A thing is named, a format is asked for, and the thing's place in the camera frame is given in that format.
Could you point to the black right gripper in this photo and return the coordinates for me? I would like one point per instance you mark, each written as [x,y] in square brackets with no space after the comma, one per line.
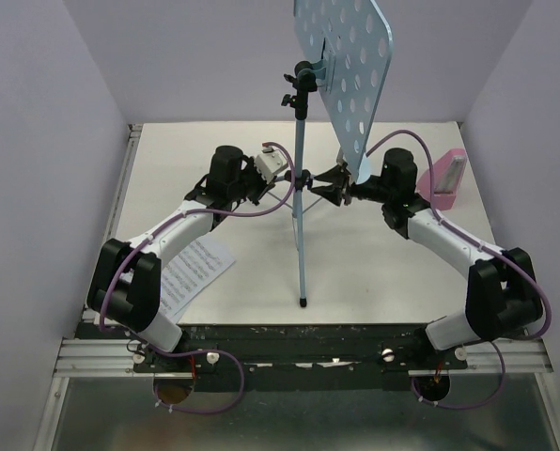
[342,188]

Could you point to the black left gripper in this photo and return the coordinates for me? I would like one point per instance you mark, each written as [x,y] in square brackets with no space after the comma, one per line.
[264,187]

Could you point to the pink metronome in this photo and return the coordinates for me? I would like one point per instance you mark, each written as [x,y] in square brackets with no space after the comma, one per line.
[448,174]

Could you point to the sheet music pages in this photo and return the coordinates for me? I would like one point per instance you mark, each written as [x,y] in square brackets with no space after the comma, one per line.
[191,271]

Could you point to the blue music stand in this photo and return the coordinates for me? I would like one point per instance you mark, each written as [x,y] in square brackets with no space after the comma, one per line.
[347,51]

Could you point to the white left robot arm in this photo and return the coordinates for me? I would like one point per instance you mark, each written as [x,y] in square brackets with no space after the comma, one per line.
[126,284]

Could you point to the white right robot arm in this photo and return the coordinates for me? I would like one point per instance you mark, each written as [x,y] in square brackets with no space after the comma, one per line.
[499,297]

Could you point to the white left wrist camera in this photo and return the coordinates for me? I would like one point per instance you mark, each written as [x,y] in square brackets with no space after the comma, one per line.
[270,162]

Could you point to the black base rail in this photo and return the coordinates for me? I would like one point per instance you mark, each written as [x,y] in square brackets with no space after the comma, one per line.
[294,358]

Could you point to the aluminium frame rail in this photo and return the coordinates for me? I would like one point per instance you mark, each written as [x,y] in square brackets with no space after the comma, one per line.
[100,281]

